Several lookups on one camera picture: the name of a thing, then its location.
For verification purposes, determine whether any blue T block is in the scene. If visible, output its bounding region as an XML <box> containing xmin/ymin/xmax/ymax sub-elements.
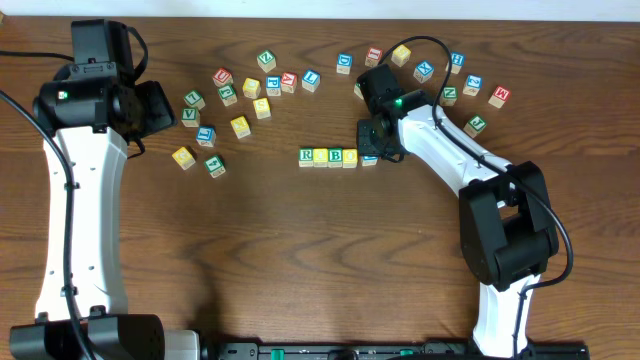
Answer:
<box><xmin>361</xmin><ymin>156</ymin><xmax>378</xmax><ymax>167</ymax></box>

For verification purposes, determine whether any yellow O block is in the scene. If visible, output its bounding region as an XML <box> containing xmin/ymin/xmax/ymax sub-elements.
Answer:
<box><xmin>313</xmin><ymin>148</ymin><xmax>329</xmax><ymax>168</ymax></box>
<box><xmin>342</xmin><ymin>149</ymin><xmax>359</xmax><ymax>168</ymax></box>

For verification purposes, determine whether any green B block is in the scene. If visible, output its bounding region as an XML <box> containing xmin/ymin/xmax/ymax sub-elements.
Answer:
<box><xmin>328</xmin><ymin>148</ymin><xmax>343</xmax><ymax>168</ymax></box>

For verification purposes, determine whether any green r block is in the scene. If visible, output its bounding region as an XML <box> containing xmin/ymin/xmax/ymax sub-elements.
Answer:
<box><xmin>354</xmin><ymin>82</ymin><xmax>364</xmax><ymax>101</ymax></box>
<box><xmin>298</xmin><ymin>148</ymin><xmax>314</xmax><ymax>168</ymax></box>

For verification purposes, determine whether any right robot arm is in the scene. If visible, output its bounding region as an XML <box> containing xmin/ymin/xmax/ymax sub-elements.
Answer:
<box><xmin>356</xmin><ymin>65</ymin><xmax>559</xmax><ymax>358</ymax></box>

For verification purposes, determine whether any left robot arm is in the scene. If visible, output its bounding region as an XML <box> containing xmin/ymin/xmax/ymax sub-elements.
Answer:
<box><xmin>9</xmin><ymin>19</ymin><xmax>209</xmax><ymax>359</ymax></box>

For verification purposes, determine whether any red I block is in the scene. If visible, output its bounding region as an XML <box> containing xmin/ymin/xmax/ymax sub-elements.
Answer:
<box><xmin>365</xmin><ymin>47</ymin><xmax>384</xmax><ymax>68</ymax></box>

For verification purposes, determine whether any blue X block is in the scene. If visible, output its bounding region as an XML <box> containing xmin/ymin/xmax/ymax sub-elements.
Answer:
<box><xmin>413</xmin><ymin>61</ymin><xmax>435</xmax><ymax>84</ymax></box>

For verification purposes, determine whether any blue D block top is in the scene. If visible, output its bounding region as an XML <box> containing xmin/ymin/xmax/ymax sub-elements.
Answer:
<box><xmin>336</xmin><ymin>53</ymin><xmax>353</xmax><ymax>75</ymax></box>

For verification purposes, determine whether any yellow block top right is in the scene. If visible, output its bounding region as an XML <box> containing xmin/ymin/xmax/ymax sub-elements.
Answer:
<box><xmin>391</xmin><ymin>44</ymin><xmax>412</xmax><ymax>67</ymax></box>

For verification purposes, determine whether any blue l block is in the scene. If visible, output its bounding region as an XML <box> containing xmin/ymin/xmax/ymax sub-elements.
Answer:
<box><xmin>196</xmin><ymin>126</ymin><xmax>216</xmax><ymax>148</ymax></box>
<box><xmin>301</xmin><ymin>69</ymin><xmax>321</xmax><ymax>92</ymax></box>

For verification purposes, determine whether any green J block right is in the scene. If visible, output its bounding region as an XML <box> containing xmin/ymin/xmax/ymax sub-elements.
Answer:
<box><xmin>463</xmin><ymin>115</ymin><xmax>487</xmax><ymax>138</ymax></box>

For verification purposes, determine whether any green j block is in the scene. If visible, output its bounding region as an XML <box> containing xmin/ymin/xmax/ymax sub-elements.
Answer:
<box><xmin>218</xmin><ymin>84</ymin><xmax>238</xmax><ymax>107</ymax></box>
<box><xmin>463</xmin><ymin>115</ymin><xmax>487</xmax><ymax>138</ymax></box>

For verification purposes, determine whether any green 7 block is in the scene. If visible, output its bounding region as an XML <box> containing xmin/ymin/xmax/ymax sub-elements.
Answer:
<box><xmin>183</xmin><ymin>90</ymin><xmax>206</xmax><ymax>110</ymax></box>

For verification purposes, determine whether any red A block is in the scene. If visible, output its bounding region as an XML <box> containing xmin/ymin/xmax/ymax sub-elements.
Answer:
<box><xmin>281</xmin><ymin>72</ymin><xmax>298</xmax><ymax>94</ymax></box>

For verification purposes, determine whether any green V block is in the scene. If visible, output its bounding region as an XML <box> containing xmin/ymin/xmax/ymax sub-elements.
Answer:
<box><xmin>181</xmin><ymin>107</ymin><xmax>200</xmax><ymax>128</ymax></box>

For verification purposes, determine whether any blue H block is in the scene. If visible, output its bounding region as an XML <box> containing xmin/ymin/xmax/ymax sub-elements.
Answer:
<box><xmin>446</xmin><ymin>52</ymin><xmax>466</xmax><ymax>74</ymax></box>

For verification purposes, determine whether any blue P block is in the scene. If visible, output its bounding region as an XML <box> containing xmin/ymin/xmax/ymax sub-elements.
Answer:
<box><xmin>265</xmin><ymin>76</ymin><xmax>282</xmax><ymax>97</ymax></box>

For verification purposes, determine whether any red U block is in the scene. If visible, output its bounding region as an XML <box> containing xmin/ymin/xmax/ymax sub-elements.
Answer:
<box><xmin>212</xmin><ymin>67</ymin><xmax>233</xmax><ymax>87</ymax></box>

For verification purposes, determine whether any yellow S block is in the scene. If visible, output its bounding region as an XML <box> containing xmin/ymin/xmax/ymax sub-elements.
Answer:
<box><xmin>253</xmin><ymin>98</ymin><xmax>271</xmax><ymax>119</ymax></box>

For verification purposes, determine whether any red M block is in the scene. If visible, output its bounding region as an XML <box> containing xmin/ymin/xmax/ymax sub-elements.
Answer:
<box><xmin>488</xmin><ymin>86</ymin><xmax>511</xmax><ymax>109</ymax></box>

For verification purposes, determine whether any green J block left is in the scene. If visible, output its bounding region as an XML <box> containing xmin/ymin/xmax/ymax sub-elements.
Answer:
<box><xmin>218</xmin><ymin>84</ymin><xmax>238</xmax><ymax>107</ymax></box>

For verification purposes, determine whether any yellow block far left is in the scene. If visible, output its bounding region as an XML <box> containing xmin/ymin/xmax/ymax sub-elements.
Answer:
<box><xmin>172</xmin><ymin>147</ymin><xmax>196</xmax><ymax>170</ymax></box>

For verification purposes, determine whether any blue L block left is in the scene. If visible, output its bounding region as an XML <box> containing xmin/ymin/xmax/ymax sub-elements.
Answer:
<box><xmin>196</xmin><ymin>126</ymin><xmax>216</xmax><ymax>148</ymax></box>

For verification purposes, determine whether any green Z block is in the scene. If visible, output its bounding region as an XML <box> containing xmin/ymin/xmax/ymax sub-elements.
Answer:
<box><xmin>257</xmin><ymin>50</ymin><xmax>277</xmax><ymax>73</ymax></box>

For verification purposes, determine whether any yellow block upper left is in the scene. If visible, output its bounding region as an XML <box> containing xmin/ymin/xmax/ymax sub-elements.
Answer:
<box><xmin>242</xmin><ymin>77</ymin><xmax>261</xmax><ymax>100</ymax></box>

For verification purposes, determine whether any yellow block centre left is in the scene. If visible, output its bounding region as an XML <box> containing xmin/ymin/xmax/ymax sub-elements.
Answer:
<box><xmin>230</xmin><ymin>116</ymin><xmax>251</xmax><ymax>139</ymax></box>

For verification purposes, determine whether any green 4 block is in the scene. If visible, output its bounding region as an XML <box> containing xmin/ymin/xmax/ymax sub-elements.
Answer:
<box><xmin>204</xmin><ymin>155</ymin><xmax>226</xmax><ymax>178</ymax></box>

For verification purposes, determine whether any left black cable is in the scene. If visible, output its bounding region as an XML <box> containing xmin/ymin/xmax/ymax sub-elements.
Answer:
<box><xmin>0</xmin><ymin>49</ymin><xmax>96</xmax><ymax>360</ymax></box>

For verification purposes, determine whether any black cable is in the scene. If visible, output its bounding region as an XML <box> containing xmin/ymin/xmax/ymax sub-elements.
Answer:
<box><xmin>0</xmin><ymin>49</ymin><xmax>96</xmax><ymax>360</ymax></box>
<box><xmin>392</xmin><ymin>35</ymin><xmax>574</xmax><ymax>359</ymax></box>

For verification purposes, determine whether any right black cable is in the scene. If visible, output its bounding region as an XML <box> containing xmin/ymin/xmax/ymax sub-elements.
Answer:
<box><xmin>392</xmin><ymin>35</ymin><xmax>574</xmax><ymax>359</ymax></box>

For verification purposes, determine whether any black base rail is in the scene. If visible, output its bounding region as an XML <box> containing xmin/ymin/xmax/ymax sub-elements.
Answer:
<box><xmin>199</xmin><ymin>339</ymin><xmax>591</xmax><ymax>360</ymax></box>

